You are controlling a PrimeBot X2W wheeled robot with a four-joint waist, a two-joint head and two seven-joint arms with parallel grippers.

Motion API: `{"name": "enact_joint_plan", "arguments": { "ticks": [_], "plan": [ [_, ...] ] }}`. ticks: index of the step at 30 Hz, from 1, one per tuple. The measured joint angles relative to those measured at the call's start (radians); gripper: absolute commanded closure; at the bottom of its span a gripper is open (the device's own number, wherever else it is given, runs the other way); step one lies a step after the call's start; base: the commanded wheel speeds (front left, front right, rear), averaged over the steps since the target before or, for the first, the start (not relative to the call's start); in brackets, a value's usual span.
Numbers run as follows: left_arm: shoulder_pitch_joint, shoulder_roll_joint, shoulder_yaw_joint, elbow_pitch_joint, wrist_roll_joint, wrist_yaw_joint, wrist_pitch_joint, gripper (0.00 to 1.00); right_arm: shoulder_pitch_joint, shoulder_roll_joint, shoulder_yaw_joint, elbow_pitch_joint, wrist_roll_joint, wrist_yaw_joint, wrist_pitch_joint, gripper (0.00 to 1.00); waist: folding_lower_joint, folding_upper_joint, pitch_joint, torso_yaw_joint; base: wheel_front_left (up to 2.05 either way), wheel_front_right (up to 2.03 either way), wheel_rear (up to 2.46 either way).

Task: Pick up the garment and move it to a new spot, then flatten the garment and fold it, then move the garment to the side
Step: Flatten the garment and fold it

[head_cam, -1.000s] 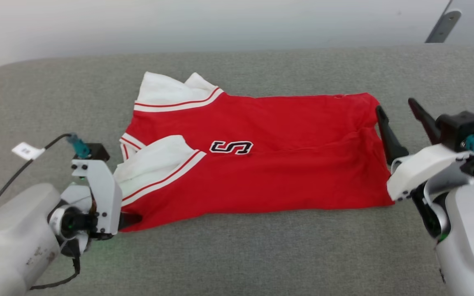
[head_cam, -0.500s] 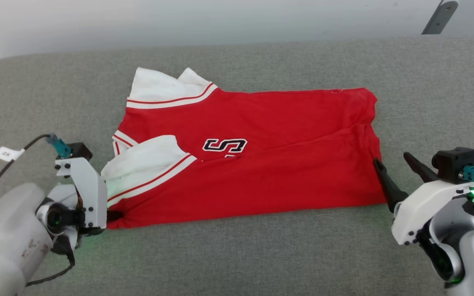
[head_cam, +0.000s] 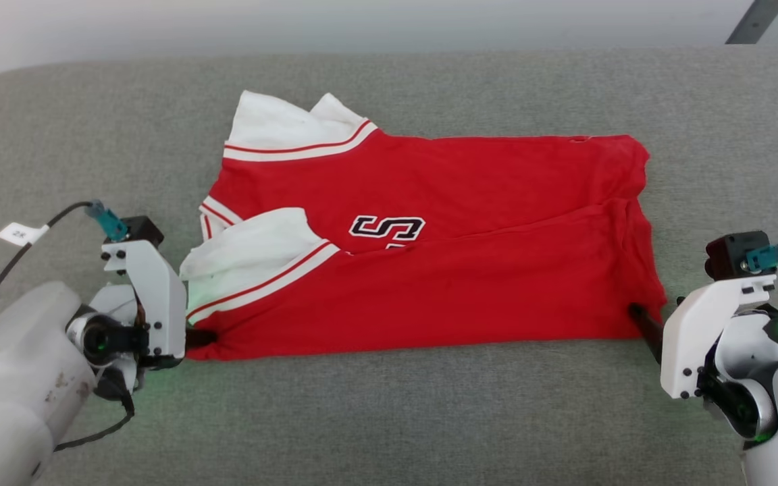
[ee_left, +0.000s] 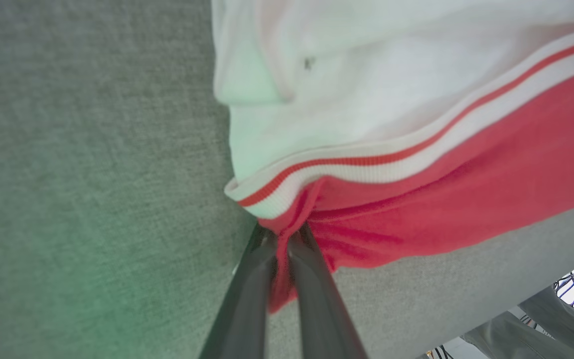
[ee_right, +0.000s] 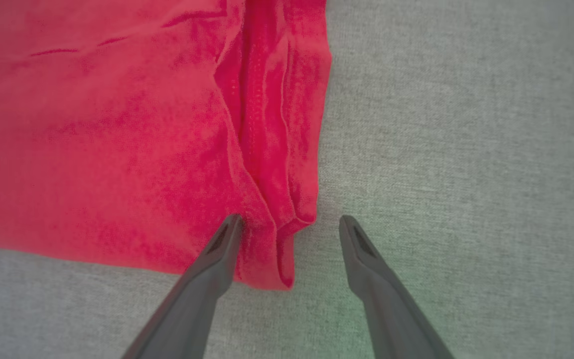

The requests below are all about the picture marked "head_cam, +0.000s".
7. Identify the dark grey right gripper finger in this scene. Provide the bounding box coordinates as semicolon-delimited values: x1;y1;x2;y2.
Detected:
627;303;665;365

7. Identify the white cable label tag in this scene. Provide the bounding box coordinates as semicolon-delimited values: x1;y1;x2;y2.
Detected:
0;221;50;246

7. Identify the red and white jersey shirt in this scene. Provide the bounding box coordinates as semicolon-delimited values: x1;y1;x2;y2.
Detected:
180;90;668;362

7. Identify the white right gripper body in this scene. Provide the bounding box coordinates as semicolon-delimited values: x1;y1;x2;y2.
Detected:
659;273;778;443

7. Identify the grey metal wall bar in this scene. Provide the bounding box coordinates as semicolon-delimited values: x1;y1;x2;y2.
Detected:
725;0;778;45

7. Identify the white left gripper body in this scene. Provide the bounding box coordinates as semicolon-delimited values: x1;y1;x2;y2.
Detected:
66;236;188;399

